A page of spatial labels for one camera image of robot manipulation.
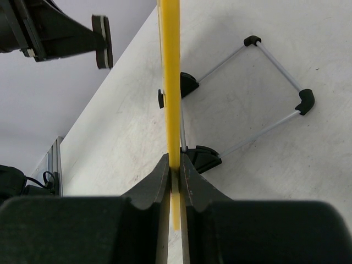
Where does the yellow framed whiteboard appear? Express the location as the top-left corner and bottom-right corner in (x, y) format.
(157, 1), (181, 230)

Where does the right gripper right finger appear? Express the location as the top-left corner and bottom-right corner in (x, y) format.
(180, 155), (351, 263)

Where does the aluminium mounting rail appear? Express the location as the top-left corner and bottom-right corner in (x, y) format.
(31, 137), (63, 196)

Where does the red black whiteboard eraser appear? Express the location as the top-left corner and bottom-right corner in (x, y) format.
(91, 15), (113, 69)

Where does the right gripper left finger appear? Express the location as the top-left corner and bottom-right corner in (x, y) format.
(1, 155), (171, 263)

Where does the whiteboard wire stand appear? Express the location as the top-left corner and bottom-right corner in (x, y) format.
(157, 35), (316, 174)

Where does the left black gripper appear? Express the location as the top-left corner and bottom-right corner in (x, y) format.
(1, 1), (97, 62)

